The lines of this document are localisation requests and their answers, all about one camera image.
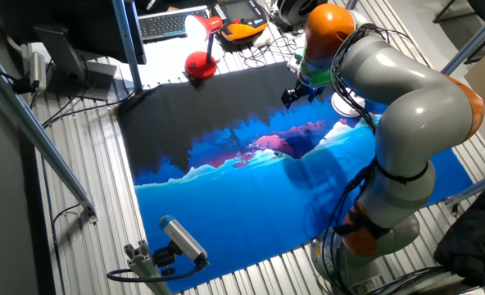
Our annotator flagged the red desk lamp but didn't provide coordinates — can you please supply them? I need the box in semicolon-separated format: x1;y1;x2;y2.
184;14;224;80

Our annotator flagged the small white adapter box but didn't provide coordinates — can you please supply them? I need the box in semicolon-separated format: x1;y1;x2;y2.
287;47;307;73

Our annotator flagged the blue landscape print mat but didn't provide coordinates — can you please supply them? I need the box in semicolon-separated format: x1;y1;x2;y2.
116;61;474;293

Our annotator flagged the silver camera with blue end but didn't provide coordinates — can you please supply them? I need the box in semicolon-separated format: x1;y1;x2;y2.
158;215;211;267

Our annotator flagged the forearm in black sleeve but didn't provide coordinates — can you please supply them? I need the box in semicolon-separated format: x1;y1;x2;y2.
135;0;174;13

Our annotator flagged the black computer keyboard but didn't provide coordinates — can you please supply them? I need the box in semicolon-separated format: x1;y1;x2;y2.
138;4;211;43

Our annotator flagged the long slanted aluminium frame beam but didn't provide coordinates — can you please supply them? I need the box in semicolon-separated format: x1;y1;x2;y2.
0;56;99;225

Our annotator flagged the black camera cable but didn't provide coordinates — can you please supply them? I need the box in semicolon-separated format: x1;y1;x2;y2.
106;261;205;284

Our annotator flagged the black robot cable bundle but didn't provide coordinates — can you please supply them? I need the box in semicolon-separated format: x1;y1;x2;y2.
322;22;432;295

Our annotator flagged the black monitor cable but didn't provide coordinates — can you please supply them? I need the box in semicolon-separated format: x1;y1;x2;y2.
41;88;137;129

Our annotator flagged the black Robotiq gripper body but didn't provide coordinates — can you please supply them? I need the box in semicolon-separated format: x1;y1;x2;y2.
297;79;326;103

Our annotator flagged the orange grey teach pendant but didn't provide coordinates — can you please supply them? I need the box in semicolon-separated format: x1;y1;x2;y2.
211;0;270;44

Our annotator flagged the short aluminium extrusion mount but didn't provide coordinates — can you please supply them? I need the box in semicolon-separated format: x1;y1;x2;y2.
123;239;172;295

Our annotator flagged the black computer monitor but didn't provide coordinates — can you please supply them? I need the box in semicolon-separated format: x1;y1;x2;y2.
0;0;147;66

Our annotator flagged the black camera ball mount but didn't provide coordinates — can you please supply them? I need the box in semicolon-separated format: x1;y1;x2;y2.
152;241;182;276

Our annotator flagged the black office chair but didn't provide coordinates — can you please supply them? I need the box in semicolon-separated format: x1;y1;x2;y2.
433;0;485;25

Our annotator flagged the grey monitor stand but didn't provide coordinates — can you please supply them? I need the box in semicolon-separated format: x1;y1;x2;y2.
33;25;119;102

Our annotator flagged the black cloth bundle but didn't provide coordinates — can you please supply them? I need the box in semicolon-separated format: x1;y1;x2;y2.
433;153;485;288

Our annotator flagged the small silver clamped camera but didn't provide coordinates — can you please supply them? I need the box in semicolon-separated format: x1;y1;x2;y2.
28;51;48;93

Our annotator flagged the black cable tangle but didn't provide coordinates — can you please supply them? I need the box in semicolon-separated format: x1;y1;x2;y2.
238;34;305;70

